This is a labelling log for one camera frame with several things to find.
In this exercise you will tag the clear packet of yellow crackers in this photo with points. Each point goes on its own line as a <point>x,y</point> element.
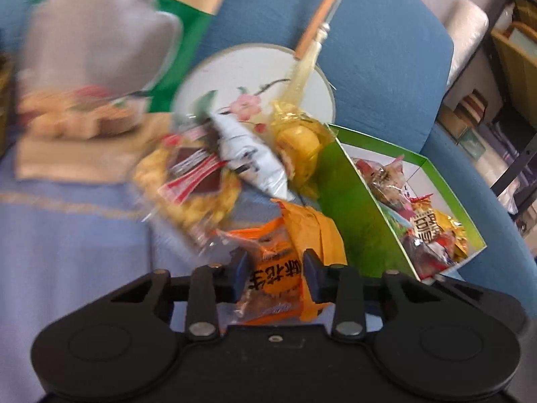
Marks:
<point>197,201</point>

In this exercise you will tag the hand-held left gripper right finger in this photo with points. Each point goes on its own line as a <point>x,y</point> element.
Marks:
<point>310,269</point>

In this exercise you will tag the green cardboard box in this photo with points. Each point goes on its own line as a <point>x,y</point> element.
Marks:
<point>356,218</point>

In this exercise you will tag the beige and green gift bag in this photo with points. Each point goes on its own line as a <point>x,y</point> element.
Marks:
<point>105,42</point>

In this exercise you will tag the orange clear snack packet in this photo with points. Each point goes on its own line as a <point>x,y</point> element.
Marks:
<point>272,281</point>

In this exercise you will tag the white plastic roll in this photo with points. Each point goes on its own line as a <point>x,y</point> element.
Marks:
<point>465,25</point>

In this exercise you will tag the clear packet of brown snack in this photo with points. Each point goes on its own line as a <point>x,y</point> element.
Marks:
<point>381,176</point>

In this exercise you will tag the gold snack packet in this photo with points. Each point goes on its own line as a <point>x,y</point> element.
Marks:
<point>436,226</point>

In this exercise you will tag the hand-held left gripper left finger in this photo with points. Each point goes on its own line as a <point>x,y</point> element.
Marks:
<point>241,269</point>

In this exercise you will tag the orange yellow snack packet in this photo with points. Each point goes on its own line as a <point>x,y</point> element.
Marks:
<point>314,231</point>

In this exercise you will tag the yellow wrapped cake snack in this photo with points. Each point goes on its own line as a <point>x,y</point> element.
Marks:
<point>298,142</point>

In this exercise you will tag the metal shelf rack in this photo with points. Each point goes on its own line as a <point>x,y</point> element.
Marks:
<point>518,92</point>

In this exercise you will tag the brown cardboard boxes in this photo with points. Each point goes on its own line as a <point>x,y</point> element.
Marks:
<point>461,121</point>

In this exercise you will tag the dark red wrapped snack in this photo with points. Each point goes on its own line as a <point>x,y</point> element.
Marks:
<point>423,258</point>

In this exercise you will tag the silver white snack packet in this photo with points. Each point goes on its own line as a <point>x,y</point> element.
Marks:
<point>247,155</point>

